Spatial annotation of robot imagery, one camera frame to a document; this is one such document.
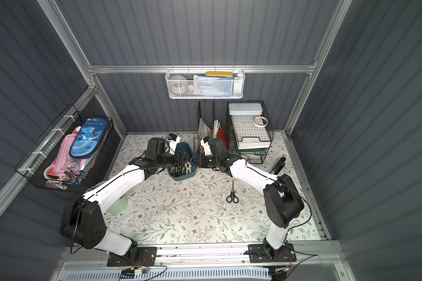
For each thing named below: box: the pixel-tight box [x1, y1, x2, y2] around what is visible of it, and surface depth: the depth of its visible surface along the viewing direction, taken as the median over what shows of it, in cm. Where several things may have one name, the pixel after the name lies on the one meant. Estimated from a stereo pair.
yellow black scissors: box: [170, 166, 182, 176], surface depth 101 cm
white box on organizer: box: [228, 102, 264, 116], surface depth 105 cm
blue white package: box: [193, 74, 235, 98], surface depth 88 cm
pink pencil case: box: [52, 133, 85, 178], surface depth 69 cm
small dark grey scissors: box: [226, 179, 240, 204], surface depth 93 cm
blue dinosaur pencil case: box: [69, 117, 111, 160], surface depth 71 cm
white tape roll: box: [168, 74, 189, 95], surface depth 89 cm
